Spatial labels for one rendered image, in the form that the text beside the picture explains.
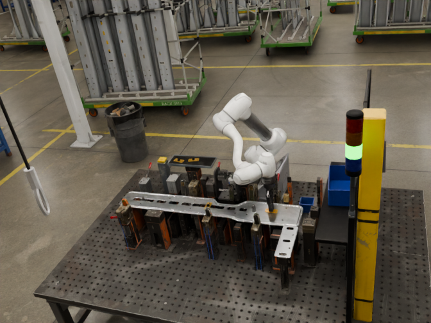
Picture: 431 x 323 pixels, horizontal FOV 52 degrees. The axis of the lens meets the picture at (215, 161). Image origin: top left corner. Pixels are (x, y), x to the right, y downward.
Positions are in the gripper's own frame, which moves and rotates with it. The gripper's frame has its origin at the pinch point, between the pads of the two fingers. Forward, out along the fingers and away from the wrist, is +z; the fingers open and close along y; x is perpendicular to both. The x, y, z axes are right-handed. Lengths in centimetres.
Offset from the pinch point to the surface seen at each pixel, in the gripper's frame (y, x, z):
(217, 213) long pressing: 7.3, -37.2, 5.2
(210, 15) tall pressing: -754, -316, 48
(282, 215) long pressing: 2.3, 8.1, 5.3
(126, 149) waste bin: -196, -243, 82
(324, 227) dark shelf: 13.1, 37.3, 2.4
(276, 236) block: 21.6, 7.6, 7.4
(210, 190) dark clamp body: -16, -50, 2
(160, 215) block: 18, -76, 3
